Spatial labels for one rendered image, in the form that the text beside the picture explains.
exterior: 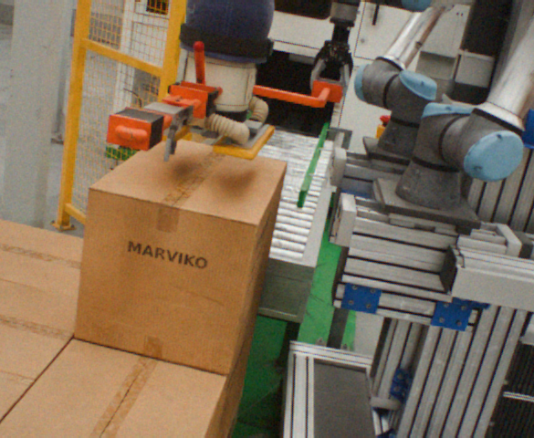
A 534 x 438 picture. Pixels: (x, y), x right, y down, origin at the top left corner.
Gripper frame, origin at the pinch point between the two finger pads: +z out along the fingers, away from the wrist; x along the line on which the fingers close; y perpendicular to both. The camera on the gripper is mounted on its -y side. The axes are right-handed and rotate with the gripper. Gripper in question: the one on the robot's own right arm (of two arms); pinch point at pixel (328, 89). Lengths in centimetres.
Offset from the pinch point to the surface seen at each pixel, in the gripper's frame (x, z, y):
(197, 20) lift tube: -32, -15, 39
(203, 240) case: -18, 31, 58
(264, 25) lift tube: -16.7, -16.7, 34.5
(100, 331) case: -40, 61, 58
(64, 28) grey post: -207, 36, -287
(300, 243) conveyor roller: 0, 65, -46
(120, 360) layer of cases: -33, 64, 63
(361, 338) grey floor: 35, 118, -85
